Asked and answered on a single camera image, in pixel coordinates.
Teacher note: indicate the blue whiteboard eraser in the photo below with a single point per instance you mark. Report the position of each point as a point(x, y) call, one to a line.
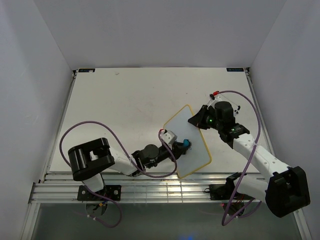
point(186, 143)

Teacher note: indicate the wire whiteboard stand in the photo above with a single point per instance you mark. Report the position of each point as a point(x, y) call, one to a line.
point(236, 107)

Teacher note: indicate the right blue corner label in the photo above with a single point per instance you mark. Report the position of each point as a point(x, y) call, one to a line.
point(235, 69)

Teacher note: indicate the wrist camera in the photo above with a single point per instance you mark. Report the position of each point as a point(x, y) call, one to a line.
point(167, 137)
point(214, 98)

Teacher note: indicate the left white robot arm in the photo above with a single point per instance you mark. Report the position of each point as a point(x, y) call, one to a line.
point(89, 159)

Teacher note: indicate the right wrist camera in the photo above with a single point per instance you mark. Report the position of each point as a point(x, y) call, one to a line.
point(214, 98)

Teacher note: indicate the blue corner label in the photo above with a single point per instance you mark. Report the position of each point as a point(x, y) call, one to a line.
point(86, 70)
point(235, 69)

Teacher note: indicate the yellow framed small whiteboard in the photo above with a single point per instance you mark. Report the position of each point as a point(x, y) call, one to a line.
point(197, 155)

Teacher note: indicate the aluminium frame rails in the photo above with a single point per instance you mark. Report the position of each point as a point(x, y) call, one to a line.
point(129, 106)

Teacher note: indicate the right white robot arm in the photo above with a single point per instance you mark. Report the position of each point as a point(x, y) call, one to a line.
point(284, 188)

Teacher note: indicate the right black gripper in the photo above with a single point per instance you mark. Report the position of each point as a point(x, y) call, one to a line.
point(197, 119)

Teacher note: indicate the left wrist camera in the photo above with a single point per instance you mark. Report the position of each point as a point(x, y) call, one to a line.
point(167, 137)

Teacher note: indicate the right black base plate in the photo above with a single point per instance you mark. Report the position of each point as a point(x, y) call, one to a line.
point(223, 192)

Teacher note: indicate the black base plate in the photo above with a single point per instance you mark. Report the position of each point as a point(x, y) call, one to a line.
point(110, 191)
point(223, 192)

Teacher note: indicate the left blue corner label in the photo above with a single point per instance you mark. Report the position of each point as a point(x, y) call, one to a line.
point(86, 70)

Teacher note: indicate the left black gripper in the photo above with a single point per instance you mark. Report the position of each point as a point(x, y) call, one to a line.
point(178, 148)

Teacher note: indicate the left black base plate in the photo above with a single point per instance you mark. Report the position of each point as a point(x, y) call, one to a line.
point(110, 191)

